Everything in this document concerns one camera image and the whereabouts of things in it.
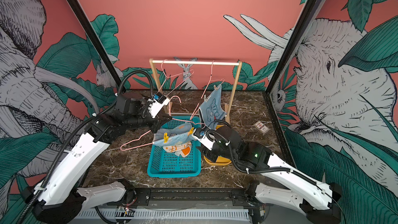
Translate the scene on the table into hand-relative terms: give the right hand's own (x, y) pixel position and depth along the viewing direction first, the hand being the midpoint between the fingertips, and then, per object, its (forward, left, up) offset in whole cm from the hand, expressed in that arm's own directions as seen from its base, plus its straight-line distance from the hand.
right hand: (198, 140), depth 64 cm
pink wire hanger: (+35, +14, +6) cm, 38 cm away
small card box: (+22, -39, -27) cm, 52 cm away
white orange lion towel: (+7, +10, -26) cm, 28 cm away
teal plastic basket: (-1, +20, -27) cm, 33 cm away
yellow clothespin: (+3, +15, -3) cm, 16 cm away
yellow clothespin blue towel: (+8, +4, -7) cm, 11 cm away
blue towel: (+28, -6, -15) cm, 32 cm away
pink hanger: (-5, +29, +3) cm, 30 cm away
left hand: (+8, +12, +7) cm, 16 cm away
